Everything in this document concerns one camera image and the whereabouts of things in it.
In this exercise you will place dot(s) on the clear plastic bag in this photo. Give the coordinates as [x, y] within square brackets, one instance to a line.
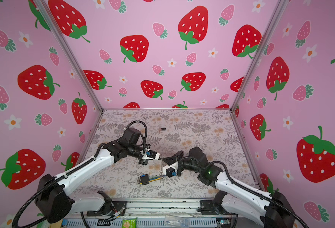
[176, 221]

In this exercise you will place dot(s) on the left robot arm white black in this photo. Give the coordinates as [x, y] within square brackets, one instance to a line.
[53, 195]

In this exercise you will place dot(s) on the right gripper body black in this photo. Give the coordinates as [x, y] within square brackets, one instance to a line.
[186, 165]

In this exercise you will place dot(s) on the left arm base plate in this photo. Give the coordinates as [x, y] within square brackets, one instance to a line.
[110, 209]

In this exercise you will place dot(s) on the green snack packet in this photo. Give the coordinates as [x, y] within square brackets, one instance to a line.
[129, 223]

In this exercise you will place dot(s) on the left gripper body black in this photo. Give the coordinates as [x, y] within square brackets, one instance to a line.
[135, 151]

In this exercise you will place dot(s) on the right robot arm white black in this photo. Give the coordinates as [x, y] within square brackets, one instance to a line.
[265, 209]

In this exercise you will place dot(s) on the black connector with coloured wires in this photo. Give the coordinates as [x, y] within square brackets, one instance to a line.
[145, 179]

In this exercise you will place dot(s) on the aluminium rail frame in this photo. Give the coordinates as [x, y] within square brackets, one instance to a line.
[150, 213]

